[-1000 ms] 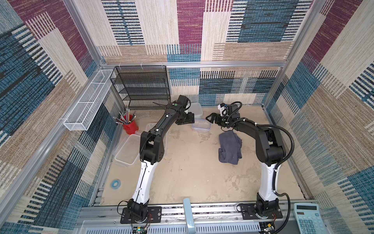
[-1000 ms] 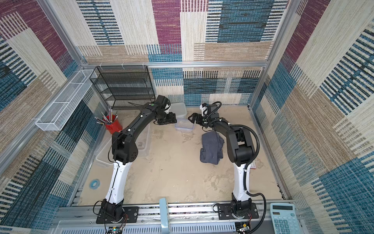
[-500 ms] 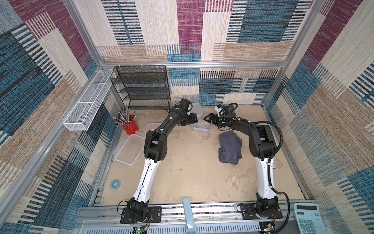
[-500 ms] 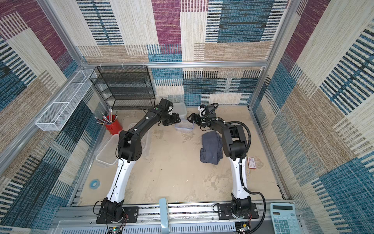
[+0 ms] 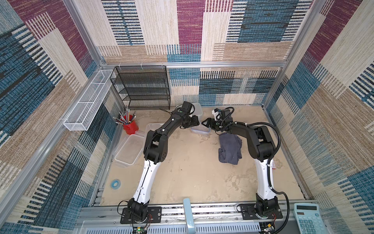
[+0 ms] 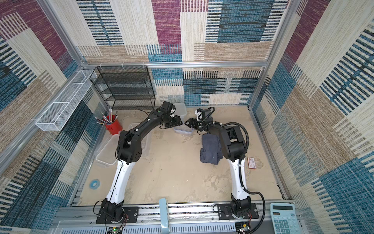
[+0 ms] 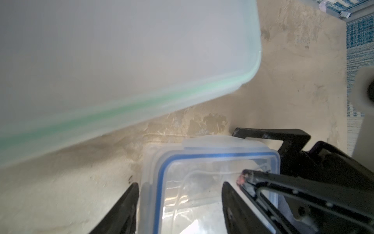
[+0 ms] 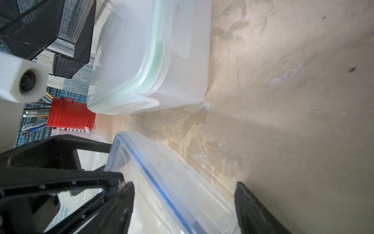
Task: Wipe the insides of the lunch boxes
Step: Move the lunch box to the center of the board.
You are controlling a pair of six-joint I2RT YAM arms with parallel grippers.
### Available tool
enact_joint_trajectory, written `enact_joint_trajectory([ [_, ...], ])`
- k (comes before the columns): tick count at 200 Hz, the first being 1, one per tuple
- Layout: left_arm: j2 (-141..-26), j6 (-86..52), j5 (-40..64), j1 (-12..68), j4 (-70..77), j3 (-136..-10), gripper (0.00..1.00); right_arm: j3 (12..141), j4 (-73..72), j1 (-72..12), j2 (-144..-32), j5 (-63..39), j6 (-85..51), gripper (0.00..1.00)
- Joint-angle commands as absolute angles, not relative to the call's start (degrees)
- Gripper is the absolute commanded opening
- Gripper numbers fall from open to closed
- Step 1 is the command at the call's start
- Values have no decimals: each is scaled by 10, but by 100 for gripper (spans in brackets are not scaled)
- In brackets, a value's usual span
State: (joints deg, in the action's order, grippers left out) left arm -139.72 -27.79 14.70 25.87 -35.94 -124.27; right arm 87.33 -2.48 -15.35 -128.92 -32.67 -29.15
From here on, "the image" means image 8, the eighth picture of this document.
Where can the black mesh shelf rack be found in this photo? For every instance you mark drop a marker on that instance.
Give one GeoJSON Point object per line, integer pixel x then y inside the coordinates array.
{"type": "Point", "coordinates": [30, 27]}

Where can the red pen cup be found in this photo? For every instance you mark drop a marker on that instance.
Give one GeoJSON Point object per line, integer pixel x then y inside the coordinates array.
{"type": "Point", "coordinates": [70, 114]}

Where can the lidded green-tinted lunch box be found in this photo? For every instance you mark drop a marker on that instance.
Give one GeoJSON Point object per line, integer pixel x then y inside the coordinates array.
{"type": "Point", "coordinates": [151, 55]}

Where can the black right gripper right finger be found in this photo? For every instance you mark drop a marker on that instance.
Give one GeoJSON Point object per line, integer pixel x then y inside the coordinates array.
{"type": "Point", "coordinates": [253, 217]}

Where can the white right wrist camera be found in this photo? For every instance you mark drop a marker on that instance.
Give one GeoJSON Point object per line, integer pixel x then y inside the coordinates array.
{"type": "Point", "coordinates": [22, 81]}

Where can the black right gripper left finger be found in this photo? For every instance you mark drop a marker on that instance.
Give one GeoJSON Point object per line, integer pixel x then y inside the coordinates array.
{"type": "Point", "coordinates": [29, 201]}

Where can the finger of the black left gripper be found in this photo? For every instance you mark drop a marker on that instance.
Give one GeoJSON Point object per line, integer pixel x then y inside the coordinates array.
{"type": "Point", "coordinates": [56, 152]}

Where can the small blue-rimmed lunch box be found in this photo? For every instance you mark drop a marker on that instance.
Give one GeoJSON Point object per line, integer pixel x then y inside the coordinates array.
{"type": "Point", "coordinates": [170, 196]}

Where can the clear lunch box lid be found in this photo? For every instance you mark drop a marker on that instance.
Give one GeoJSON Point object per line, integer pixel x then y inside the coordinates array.
{"type": "Point", "coordinates": [90, 161]}

